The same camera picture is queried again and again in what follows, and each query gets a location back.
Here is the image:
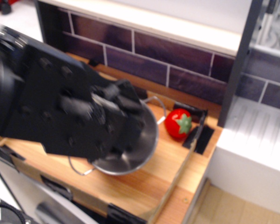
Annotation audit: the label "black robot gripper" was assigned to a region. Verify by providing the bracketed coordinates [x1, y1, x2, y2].
[0, 27, 144, 161]

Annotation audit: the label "shiny metal pot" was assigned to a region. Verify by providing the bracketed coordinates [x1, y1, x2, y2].
[68, 96, 167, 176]

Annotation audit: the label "cardboard fence with black tape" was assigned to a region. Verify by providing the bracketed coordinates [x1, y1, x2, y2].
[0, 60, 217, 224]

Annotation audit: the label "black caster wheel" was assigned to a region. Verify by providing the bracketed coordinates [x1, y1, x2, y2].
[0, 0, 12, 15]

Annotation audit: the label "red toy strawberry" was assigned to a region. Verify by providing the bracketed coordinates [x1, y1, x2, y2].
[164, 108, 192, 139]

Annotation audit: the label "white dish drainer block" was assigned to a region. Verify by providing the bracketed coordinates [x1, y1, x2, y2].
[208, 97, 280, 214]

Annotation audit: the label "silver drawer handle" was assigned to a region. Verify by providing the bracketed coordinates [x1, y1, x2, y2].
[35, 202, 69, 224]

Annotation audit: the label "dark shelf frame with board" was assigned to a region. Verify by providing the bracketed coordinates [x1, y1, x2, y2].
[35, 0, 261, 126]

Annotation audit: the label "white and black background cables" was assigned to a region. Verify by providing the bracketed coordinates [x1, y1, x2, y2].
[262, 0, 280, 51]

